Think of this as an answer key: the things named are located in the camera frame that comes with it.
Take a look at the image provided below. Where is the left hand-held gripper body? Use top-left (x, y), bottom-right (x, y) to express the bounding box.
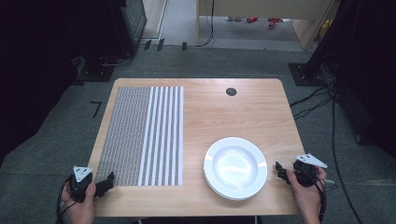
top-left (68, 165), bottom-right (94, 203)

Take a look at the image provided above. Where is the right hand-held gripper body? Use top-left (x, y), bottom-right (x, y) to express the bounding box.
top-left (292, 153), bottom-right (329, 189)

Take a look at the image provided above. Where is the white plate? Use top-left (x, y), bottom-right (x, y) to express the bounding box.
top-left (203, 136), bottom-right (268, 202)

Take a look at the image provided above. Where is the person's left hand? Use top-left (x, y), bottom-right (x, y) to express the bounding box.
top-left (61, 183), bottom-right (97, 217)

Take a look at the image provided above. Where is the person's right hand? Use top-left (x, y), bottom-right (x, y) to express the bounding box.
top-left (286, 167), bottom-right (328, 208)

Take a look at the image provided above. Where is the grey striped woven placemat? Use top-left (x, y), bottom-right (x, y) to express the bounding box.
top-left (94, 86), bottom-right (185, 188)

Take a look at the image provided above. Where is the black curtain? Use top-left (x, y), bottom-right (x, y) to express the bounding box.
top-left (0, 0), bottom-right (94, 166)

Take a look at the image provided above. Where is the yellow object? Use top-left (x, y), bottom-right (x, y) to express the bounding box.
top-left (315, 19), bottom-right (334, 44)

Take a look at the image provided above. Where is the black cabinet with glass door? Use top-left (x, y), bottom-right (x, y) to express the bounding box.
top-left (81, 0), bottom-right (149, 83)

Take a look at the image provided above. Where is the light wooden desk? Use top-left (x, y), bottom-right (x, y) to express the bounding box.
top-left (195, 0), bottom-right (339, 51)

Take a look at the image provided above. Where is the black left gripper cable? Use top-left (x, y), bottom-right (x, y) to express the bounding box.
top-left (55, 175), bottom-right (78, 224)

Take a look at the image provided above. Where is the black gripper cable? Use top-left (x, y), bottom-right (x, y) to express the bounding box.
top-left (312, 172), bottom-right (338, 224)
top-left (55, 175), bottom-right (78, 224)

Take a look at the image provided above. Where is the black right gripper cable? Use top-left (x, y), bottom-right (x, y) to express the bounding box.
top-left (312, 172), bottom-right (338, 224)

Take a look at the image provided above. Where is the long black floor cable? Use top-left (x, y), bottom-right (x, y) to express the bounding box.
top-left (330, 92), bottom-right (364, 224)

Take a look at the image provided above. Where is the black floor cable bundle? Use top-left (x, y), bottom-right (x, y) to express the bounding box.
top-left (289, 52), bottom-right (344, 121)

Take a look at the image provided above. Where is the black stand with base plate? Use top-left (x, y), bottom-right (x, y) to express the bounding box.
top-left (288, 0), bottom-right (354, 87)

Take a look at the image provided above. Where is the black hanging cable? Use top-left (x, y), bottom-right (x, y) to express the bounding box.
top-left (196, 0), bottom-right (217, 49)

